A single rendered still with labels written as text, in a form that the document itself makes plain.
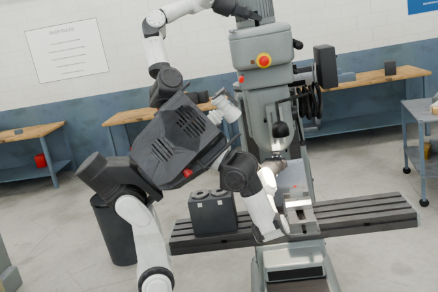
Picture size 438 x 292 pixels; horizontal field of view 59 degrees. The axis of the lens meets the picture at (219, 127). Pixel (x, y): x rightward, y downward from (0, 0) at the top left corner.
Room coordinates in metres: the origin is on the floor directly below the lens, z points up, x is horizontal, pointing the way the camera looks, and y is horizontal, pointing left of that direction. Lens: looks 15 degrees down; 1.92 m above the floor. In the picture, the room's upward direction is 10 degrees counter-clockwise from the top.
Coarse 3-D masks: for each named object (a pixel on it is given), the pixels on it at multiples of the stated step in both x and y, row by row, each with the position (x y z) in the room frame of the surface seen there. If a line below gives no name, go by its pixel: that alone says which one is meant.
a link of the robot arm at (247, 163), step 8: (240, 160) 1.31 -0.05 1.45; (248, 160) 1.32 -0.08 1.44; (248, 168) 1.28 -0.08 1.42; (256, 168) 1.35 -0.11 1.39; (248, 176) 1.26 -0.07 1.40; (256, 176) 1.31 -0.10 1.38; (248, 184) 1.28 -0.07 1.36; (256, 184) 1.29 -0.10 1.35; (240, 192) 1.31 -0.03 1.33; (248, 192) 1.29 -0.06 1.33; (256, 192) 1.28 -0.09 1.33
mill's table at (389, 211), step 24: (240, 216) 1.88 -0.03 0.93; (336, 216) 1.70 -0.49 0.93; (360, 216) 1.64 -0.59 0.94; (384, 216) 1.61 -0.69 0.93; (408, 216) 1.60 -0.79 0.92; (168, 240) 1.77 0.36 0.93; (192, 240) 1.72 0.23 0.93; (216, 240) 1.71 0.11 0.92; (240, 240) 1.70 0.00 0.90; (288, 240) 1.67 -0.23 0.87
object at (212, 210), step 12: (192, 192) 1.86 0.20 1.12; (204, 192) 1.80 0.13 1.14; (216, 192) 1.77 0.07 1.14; (228, 192) 1.77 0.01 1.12; (192, 204) 1.74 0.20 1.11; (204, 204) 1.74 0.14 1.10; (216, 204) 1.73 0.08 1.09; (228, 204) 1.72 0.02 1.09; (192, 216) 1.75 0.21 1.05; (204, 216) 1.74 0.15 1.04; (216, 216) 1.73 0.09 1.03; (228, 216) 1.72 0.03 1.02; (204, 228) 1.74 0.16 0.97; (216, 228) 1.73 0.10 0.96; (228, 228) 1.73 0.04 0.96
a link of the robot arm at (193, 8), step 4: (184, 0) 1.70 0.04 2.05; (188, 0) 1.70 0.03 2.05; (192, 0) 1.78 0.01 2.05; (188, 4) 1.69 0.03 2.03; (192, 4) 1.77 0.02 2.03; (196, 4) 1.77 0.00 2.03; (188, 8) 1.69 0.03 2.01; (192, 8) 1.70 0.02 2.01; (196, 8) 1.77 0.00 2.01; (200, 8) 1.77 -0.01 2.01; (204, 8) 1.78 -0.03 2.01; (192, 12) 1.74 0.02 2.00; (196, 12) 1.77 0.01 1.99
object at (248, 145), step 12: (240, 96) 2.17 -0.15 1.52; (240, 108) 2.17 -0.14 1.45; (240, 120) 2.22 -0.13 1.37; (300, 120) 2.17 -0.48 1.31; (240, 132) 2.21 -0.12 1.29; (252, 144) 2.16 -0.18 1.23; (264, 156) 2.15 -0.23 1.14; (288, 156) 2.14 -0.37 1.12; (300, 156) 2.13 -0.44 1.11; (312, 180) 2.21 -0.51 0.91; (312, 192) 2.16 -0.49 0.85; (264, 288) 2.18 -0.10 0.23
